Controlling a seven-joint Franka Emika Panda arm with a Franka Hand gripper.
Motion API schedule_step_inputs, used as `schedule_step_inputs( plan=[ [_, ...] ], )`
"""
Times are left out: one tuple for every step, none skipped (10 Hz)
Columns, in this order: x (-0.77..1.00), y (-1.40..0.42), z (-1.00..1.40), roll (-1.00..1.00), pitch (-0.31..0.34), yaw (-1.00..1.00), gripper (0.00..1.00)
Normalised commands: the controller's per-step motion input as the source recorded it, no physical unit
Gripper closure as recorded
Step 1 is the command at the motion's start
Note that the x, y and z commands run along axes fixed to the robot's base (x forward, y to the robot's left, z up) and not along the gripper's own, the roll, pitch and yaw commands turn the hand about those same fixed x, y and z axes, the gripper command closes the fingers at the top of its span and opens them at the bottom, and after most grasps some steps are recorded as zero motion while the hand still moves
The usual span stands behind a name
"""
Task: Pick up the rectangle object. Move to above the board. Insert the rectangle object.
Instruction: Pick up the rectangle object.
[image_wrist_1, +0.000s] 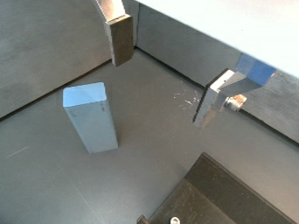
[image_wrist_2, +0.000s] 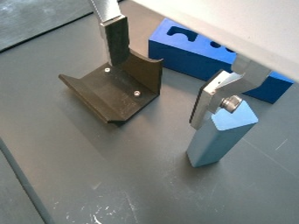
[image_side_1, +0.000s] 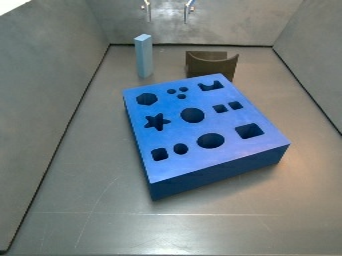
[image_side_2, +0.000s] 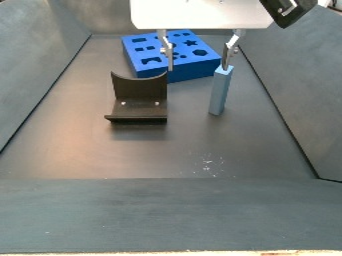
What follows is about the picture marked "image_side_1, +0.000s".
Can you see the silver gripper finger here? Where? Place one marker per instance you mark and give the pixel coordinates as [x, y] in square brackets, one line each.
[145, 8]
[188, 9]

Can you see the light blue rectangular block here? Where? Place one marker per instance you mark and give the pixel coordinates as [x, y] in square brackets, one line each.
[143, 51]

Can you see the blue shape-sorting board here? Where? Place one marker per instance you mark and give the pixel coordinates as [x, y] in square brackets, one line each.
[199, 133]

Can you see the dark curved bracket stand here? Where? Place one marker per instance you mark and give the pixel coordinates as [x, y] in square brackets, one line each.
[210, 62]

